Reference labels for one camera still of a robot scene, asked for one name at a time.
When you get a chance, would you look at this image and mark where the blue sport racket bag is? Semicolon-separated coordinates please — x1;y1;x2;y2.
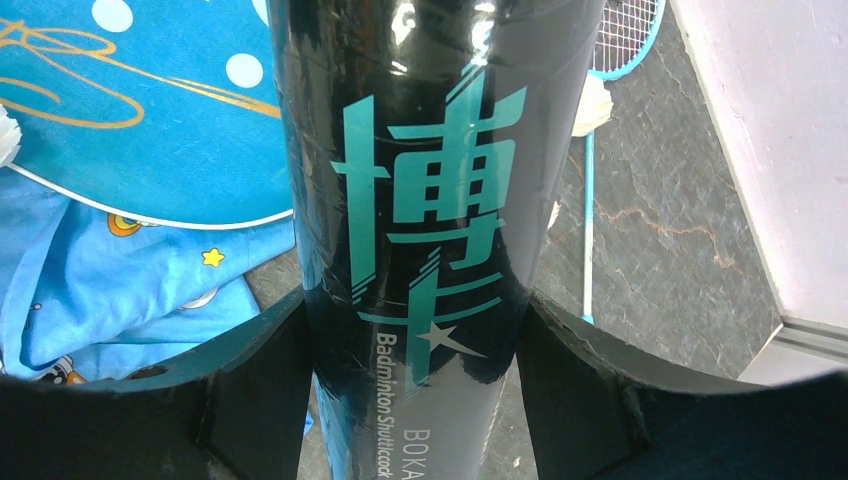
1;1;293;230

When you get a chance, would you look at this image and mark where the shuttlecock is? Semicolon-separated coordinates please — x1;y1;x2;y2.
571;72;614;137
0;105;22;167

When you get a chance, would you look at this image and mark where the rear blue badminton racket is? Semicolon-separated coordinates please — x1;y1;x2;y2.
582;0;666;324

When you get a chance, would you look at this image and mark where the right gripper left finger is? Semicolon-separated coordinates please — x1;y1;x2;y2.
1;289;312;479

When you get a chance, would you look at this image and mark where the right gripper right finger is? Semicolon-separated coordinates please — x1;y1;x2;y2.
517;293;847;479

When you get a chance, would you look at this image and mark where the black shuttlecock tube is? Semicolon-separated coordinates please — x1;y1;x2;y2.
268;1;604;479

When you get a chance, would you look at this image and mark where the blue astronaut print cloth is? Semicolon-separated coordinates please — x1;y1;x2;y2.
1;168;295;386

